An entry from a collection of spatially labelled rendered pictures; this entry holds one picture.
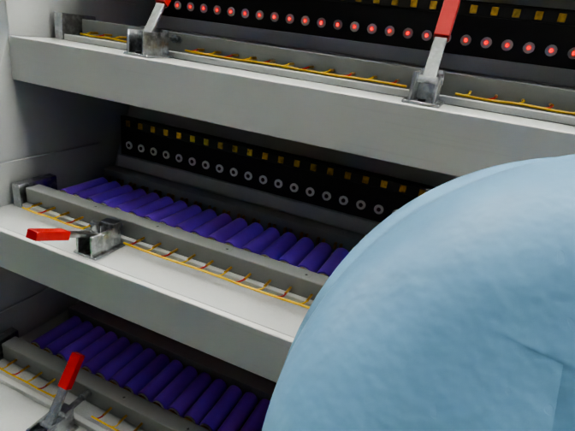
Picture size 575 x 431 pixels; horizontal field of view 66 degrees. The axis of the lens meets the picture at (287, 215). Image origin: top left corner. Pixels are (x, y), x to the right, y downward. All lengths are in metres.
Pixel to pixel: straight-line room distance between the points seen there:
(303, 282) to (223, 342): 0.08
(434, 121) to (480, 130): 0.03
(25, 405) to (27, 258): 0.17
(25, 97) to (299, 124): 0.34
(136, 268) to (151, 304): 0.04
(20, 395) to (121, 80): 0.36
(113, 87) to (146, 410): 0.33
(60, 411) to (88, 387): 0.04
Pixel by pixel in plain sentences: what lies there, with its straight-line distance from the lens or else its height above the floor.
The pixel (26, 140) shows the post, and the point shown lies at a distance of 0.60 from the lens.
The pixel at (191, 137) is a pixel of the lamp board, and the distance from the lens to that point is 0.58.
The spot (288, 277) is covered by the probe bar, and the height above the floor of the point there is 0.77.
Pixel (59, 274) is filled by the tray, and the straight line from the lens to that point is 0.49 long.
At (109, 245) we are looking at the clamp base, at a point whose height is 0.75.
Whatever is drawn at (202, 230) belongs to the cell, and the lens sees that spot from 0.48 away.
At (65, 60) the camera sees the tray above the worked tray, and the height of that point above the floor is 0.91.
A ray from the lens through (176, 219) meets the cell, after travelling 0.50.
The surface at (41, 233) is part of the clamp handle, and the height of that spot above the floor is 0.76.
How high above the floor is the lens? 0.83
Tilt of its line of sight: 2 degrees down
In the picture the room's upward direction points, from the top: 15 degrees clockwise
